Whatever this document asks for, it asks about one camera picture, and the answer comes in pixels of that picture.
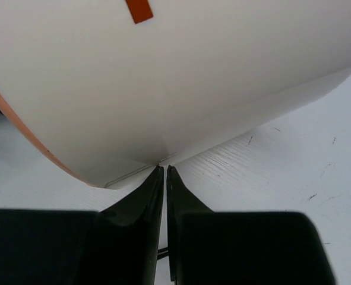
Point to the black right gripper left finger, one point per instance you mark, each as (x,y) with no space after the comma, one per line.
(115,246)

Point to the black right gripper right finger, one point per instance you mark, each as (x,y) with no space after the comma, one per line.
(266,247)

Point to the peach top drawer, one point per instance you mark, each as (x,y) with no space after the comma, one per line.
(18,123)

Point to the cream round drawer organizer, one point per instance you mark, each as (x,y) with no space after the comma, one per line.
(113,88)

